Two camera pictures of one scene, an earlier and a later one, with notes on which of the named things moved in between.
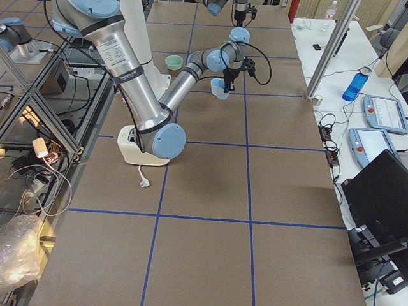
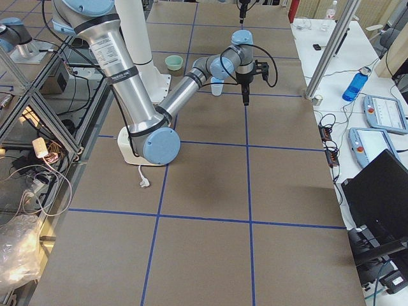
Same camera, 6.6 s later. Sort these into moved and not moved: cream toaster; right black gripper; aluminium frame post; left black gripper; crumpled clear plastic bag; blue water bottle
Moved: right black gripper; left black gripper
Not moved: blue water bottle; cream toaster; crumpled clear plastic bag; aluminium frame post
